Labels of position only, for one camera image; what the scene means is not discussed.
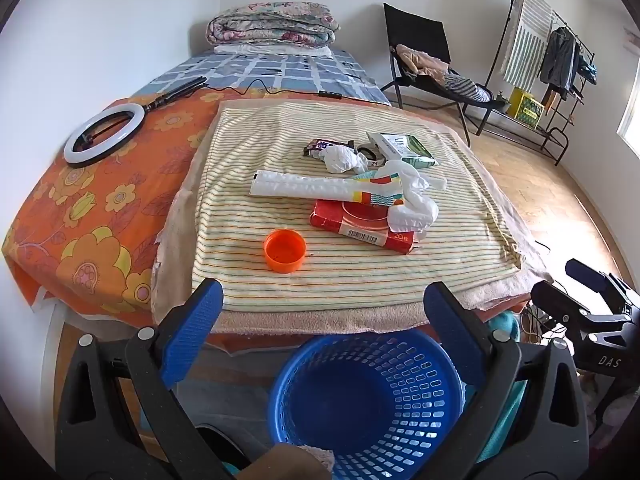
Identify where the black clothes rack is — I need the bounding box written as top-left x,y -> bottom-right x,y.
475,0 -> 598,167

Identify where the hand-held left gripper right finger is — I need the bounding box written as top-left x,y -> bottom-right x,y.
423,281 -> 591,480

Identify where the red paper box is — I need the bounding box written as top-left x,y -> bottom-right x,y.
310,199 -> 420,253

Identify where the striped grey garment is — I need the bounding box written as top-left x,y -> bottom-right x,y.
442,72 -> 493,104

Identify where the orange plastic lid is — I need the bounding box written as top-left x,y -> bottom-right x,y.
264,229 -> 307,274

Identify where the green white milk carton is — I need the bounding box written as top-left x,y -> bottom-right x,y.
366,131 -> 440,167

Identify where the colourful printed white wrapper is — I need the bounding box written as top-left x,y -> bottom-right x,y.
349,170 -> 417,209

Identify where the small white bag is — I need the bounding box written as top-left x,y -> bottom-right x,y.
319,145 -> 369,175

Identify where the black ring light cable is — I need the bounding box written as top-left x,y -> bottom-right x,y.
202,79 -> 343,100

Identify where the striped yellow towel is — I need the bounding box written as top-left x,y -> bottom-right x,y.
190,101 -> 526,311

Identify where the white ring light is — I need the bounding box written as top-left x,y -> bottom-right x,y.
63,76 -> 208,169

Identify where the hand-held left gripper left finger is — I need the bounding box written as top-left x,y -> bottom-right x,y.
56,278 -> 224,480

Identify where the teal cloth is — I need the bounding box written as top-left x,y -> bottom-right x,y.
470,310 -> 532,467

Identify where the white tape ring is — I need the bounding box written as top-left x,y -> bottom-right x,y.
356,142 -> 386,168

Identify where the black folding chair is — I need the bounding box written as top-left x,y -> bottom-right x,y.
379,2 -> 508,147

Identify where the green striped hanging towel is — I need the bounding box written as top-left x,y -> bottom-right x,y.
501,0 -> 555,88

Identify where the blue checked bedsheet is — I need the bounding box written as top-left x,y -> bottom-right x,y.
131,44 -> 393,107

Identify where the black floor cable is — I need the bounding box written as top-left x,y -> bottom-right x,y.
519,304 -> 563,347

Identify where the brown candy bar wrapper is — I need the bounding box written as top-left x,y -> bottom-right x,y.
303,138 -> 356,159

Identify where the blue plastic basket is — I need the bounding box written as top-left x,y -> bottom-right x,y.
268,329 -> 467,480

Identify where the long white plastic packaging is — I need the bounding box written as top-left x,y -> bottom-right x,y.
250,169 -> 447,202

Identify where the window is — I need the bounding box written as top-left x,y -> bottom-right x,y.
616,57 -> 640,153

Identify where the dark hanging jacket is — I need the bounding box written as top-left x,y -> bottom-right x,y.
539,27 -> 582,101

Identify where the white crumpled plastic bag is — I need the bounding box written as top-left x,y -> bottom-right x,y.
386,161 -> 441,242

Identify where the folded floral quilt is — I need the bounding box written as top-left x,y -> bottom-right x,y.
206,4 -> 340,50

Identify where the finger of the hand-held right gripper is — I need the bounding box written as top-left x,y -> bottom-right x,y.
530,282 -> 602,329
566,259 -> 627,302

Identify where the yellow plastic crate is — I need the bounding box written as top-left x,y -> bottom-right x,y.
507,87 -> 546,127

